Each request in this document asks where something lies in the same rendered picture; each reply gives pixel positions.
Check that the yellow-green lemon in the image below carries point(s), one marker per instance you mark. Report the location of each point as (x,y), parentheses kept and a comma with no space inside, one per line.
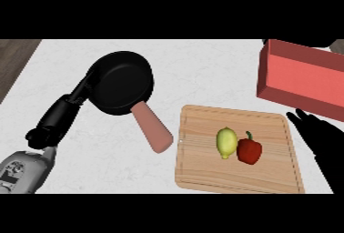
(227,142)

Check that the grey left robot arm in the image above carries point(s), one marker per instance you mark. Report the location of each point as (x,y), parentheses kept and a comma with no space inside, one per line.
(23,170)

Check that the brown object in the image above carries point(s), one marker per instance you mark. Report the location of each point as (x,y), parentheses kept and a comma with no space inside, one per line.
(339,46)

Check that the wooden cutting board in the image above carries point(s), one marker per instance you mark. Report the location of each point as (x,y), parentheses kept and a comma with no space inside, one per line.
(211,173)

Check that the red cardboard box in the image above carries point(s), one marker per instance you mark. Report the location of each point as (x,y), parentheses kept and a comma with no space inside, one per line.
(301,79)

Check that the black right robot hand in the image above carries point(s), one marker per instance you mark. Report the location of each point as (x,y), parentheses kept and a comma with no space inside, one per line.
(326,142)

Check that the red bell pepper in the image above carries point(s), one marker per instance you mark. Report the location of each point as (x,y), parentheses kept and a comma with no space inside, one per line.
(250,151)

